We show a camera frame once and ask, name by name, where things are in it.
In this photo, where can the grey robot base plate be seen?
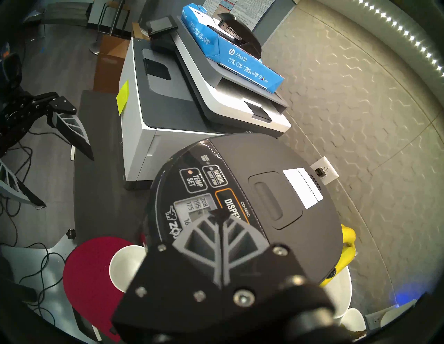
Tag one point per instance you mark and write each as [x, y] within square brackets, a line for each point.
[52, 256]

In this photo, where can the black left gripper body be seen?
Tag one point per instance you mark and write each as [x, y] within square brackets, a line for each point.
[20, 114]

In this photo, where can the white grey office printer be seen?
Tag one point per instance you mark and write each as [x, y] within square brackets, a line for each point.
[163, 114]

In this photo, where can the black stapler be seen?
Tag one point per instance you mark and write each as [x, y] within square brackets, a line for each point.
[242, 34]

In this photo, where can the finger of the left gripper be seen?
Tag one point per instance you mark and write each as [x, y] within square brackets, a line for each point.
[14, 189]
[62, 111]

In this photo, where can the yellow banana bunch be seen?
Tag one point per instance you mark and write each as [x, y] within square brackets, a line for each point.
[347, 256]

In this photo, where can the white pedestal fruit bowl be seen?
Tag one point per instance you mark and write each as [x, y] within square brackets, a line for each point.
[341, 294]

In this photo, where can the LED light strip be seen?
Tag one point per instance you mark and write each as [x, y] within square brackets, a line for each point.
[399, 26]

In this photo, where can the yellow sticky note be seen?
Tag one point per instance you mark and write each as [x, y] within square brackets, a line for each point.
[122, 99]

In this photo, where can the white wide bowl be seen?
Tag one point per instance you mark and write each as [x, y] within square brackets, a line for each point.
[353, 319]

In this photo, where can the red silicone mat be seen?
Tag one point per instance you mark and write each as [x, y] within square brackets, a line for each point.
[86, 284]

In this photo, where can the white plug-in wall device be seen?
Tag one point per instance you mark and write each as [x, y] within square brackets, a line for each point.
[392, 314]

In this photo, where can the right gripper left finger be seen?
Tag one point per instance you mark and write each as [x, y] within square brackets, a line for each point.
[166, 277]

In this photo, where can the brown cardboard box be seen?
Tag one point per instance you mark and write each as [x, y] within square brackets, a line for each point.
[107, 69]

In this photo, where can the white ceramic mug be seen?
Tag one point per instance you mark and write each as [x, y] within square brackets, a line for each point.
[125, 270]

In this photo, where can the blue printer paper ream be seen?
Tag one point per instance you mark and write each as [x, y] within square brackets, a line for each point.
[242, 66]

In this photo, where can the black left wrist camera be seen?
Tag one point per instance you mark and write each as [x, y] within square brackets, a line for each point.
[12, 69]

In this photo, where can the small wall notice sheet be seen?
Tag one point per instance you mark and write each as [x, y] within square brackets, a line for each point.
[255, 12]

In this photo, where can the black electric water dispenser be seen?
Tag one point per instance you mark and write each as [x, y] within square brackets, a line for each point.
[295, 215]

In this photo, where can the white wall outlet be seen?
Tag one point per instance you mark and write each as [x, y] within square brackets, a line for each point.
[329, 171]

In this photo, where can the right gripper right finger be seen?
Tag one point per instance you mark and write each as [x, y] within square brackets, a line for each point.
[263, 274]

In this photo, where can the black star knob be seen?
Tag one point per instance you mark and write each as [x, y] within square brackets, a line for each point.
[71, 234]

